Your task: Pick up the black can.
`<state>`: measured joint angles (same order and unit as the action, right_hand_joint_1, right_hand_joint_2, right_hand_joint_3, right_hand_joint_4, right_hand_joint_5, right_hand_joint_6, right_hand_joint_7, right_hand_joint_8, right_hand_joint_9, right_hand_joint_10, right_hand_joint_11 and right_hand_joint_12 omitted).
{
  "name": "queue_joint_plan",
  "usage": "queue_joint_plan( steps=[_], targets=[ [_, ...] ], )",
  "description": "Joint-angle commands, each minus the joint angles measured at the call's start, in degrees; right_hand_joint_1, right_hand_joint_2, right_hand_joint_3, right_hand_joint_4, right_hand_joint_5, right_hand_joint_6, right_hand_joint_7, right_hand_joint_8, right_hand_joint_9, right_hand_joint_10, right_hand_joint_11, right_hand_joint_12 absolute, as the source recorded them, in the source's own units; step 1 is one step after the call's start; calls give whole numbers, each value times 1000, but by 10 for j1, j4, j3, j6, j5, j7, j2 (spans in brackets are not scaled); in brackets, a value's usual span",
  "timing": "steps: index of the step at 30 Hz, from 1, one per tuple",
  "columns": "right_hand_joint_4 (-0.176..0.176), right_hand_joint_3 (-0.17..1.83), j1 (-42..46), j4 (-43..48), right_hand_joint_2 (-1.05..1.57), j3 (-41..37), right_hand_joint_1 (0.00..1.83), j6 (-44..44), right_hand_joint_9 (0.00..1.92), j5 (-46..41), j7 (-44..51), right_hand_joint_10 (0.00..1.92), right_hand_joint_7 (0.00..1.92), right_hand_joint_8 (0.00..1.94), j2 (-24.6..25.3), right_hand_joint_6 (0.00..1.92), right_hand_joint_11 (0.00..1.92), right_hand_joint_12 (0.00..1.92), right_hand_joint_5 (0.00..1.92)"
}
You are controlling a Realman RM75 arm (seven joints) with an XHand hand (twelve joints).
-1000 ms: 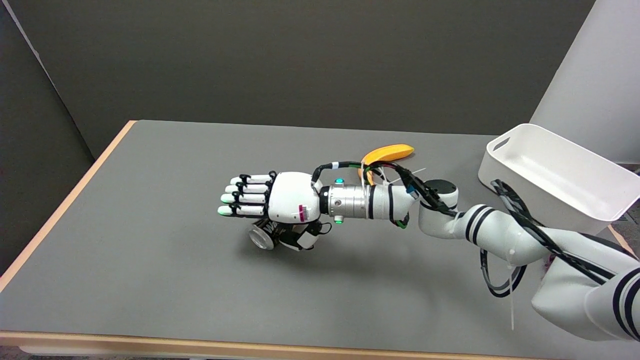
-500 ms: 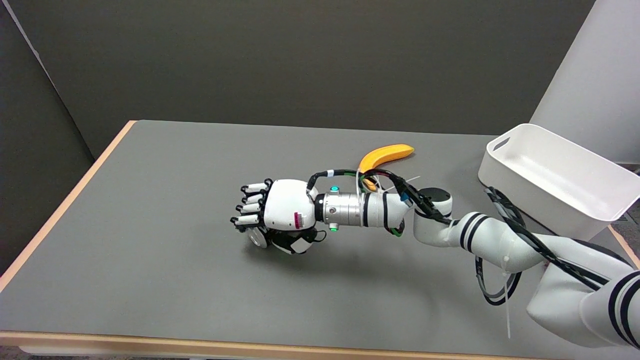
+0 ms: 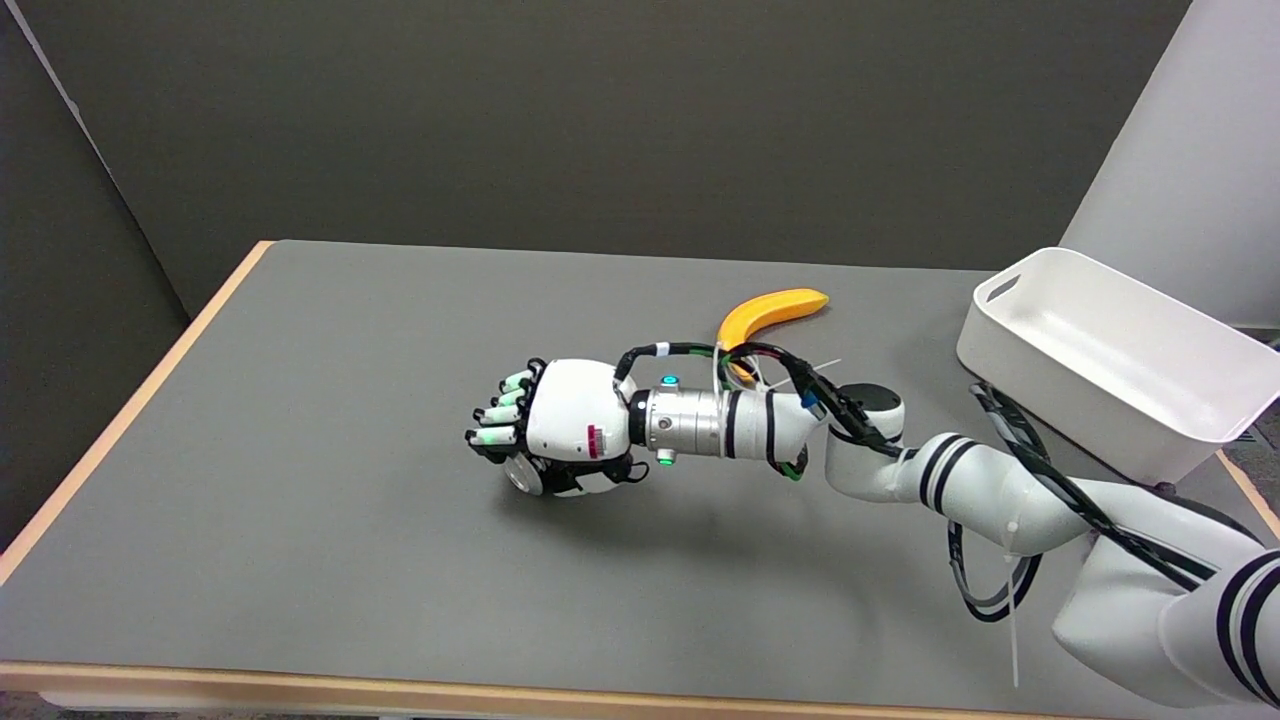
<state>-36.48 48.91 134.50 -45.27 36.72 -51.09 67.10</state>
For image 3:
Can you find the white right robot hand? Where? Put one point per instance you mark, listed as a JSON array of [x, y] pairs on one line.
[[565, 425]]

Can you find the black soda can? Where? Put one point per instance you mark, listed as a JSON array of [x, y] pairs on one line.
[[521, 476]]

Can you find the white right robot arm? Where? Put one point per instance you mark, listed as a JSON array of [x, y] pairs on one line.
[[1000, 490]]

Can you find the yellow banana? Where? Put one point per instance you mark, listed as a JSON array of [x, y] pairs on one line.
[[765, 312]]

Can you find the white plastic bin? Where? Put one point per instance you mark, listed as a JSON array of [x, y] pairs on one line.
[[1120, 360]]

